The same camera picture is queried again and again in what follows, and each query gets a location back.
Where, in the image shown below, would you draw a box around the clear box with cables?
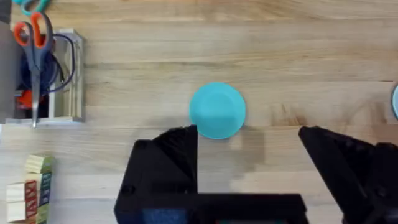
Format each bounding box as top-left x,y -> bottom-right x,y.
5,28 -> 85,126

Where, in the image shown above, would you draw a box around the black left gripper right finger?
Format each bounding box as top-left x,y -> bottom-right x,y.
298,125 -> 398,224

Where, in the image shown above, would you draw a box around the teal handled scissors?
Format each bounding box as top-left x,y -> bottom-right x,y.
11,0 -> 52,17

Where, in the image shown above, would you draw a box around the orange and grey scissors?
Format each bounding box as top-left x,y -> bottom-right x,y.
12,11 -> 54,129

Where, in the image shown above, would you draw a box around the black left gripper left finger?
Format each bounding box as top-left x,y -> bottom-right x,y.
113,124 -> 199,224

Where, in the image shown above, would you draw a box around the stack of toy blocks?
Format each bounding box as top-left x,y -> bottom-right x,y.
6,154 -> 56,224

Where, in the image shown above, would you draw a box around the pale blue plate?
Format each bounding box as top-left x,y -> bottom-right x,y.
391,83 -> 398,121

